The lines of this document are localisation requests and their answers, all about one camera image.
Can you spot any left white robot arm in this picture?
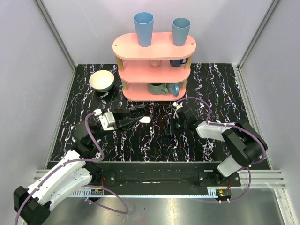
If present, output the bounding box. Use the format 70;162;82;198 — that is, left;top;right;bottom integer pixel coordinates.
13;105;146;225

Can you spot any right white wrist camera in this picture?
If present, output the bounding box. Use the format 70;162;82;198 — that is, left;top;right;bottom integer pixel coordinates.
173;101;183;119

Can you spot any white green bowl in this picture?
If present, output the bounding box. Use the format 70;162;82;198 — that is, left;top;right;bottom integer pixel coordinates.
89;70;114;92

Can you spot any tall blue cup left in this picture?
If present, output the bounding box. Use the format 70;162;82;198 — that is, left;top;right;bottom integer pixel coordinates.
134;12;154;47

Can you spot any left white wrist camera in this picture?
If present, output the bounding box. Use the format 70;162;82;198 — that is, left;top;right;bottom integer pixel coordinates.
94;109;116;131

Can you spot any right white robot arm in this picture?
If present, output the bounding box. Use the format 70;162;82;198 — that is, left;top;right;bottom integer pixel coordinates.
166;106;268;186

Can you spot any pink three-tier shelf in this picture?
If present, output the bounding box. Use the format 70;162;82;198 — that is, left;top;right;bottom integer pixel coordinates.
112;32;196;102

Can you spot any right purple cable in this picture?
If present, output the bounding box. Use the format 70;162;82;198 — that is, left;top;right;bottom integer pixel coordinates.
177;97;268;203

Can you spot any pink mug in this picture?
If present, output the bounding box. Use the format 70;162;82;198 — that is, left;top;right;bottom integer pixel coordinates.
149;60;162;68

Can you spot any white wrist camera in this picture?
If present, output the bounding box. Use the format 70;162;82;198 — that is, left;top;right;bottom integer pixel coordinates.
173;101;183;119
94;109;116;131

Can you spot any white earbuds charging case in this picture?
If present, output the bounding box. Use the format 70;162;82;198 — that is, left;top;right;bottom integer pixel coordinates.
139;116;151;124

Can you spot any teal green mug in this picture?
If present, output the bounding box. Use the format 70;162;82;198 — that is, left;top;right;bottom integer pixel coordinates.
148;83;169;95

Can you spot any light blue mug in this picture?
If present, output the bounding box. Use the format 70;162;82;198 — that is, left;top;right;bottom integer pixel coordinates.
167;83;180;97

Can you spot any purple cable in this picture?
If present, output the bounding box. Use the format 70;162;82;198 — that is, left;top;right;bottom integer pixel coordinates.
177;97;268;203
14;112;105;225

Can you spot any blue cup right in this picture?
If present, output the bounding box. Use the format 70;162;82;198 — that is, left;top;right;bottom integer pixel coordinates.
172;18;191;46

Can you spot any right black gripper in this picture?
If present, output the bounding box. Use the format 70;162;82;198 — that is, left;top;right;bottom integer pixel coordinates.
164;115;188;135

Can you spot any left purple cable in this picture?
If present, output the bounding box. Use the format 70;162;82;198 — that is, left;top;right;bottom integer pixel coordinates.
14;112;105;225

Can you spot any navy blue mug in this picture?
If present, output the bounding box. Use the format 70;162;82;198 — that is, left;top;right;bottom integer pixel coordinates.
169;58;188;68

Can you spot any black marble mat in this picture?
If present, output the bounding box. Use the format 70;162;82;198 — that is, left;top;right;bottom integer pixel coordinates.
50;63;247;162

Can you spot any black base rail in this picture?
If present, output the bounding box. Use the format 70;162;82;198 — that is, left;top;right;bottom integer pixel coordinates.
92;162;241;197

